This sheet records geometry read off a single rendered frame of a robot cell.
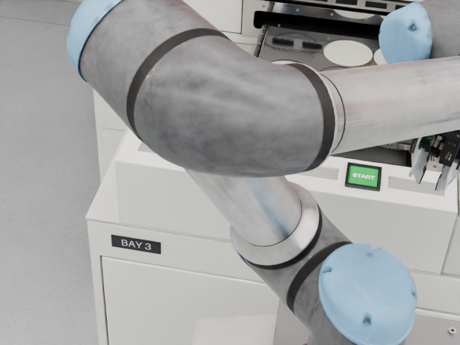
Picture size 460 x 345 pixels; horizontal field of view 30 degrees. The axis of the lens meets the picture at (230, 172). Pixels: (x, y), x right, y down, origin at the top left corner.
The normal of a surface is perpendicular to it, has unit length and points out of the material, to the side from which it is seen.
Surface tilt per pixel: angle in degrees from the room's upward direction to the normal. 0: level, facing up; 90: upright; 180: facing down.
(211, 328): 0
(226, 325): 0
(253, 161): 97
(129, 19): 25
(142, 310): 90
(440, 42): 60
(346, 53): 1
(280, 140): 75
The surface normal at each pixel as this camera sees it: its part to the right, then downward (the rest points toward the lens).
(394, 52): -0.82, 0.32
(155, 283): -0.18, 0.63
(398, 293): 0.14, -0.69
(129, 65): -0.65, -0.16
